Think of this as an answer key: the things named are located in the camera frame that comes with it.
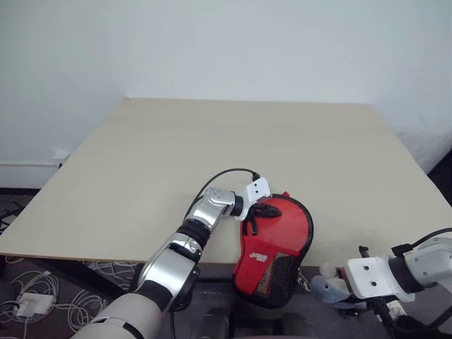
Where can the white power adapter box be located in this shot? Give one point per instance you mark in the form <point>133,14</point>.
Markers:
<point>35,305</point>

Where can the red black mesh pouch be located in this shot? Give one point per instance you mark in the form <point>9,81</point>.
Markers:
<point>282,229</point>

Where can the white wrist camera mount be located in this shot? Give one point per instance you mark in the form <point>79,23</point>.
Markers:
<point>374,279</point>
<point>257,189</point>

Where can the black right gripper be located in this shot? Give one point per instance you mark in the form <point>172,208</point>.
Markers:
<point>342,280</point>

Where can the white and blue plush toy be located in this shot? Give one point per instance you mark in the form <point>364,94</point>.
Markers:
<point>328,286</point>

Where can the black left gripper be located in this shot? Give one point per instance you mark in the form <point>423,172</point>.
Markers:
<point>255,209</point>

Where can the white wall socket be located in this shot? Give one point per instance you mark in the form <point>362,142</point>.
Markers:
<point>60,157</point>

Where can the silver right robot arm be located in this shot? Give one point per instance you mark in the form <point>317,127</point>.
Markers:
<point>431,261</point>

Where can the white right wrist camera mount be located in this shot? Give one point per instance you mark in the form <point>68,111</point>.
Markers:
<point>374,279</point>

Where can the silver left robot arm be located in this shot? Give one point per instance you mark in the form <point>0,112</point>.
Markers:
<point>166,268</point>

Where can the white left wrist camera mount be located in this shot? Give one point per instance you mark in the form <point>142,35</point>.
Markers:
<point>257,189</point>

